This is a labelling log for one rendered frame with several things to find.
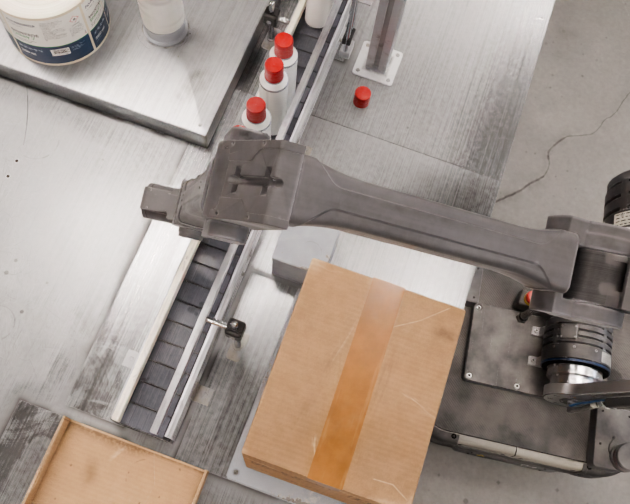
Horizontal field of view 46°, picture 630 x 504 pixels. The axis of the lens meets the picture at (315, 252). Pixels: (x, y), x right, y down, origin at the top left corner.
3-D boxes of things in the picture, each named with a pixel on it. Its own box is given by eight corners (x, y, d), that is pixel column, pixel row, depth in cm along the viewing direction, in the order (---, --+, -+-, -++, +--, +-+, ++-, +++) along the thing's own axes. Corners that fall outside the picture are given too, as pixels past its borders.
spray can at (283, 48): (273, 88, 147) (275, 23, 128) (298, 96, 147) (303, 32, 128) (264, 109, 145) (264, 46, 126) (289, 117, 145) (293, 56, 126)
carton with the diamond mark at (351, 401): (303, 305, 135) (312, 256, 110) (428, 349, 134) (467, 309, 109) (245, 467, 125) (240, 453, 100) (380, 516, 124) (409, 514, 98)
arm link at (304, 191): (222, 230, 61) (250, 112, 61) (193, 230, 74) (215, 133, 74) (640, 333, 76) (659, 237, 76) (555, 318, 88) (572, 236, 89)
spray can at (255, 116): (249, 145, 142) (247, 86, 123) (274, 154, 142) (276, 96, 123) (239, 167, 141) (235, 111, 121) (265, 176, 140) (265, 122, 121)
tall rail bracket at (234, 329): (211, 327, 135) (204, 302, 119) (248, 341, 134) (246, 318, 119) (204, 344, 134) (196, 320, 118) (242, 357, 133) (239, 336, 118)
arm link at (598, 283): (667, 319, 73) (677, 266, 74) (566, 296, 74) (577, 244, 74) (628, 316, 83) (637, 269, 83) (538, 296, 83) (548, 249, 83)
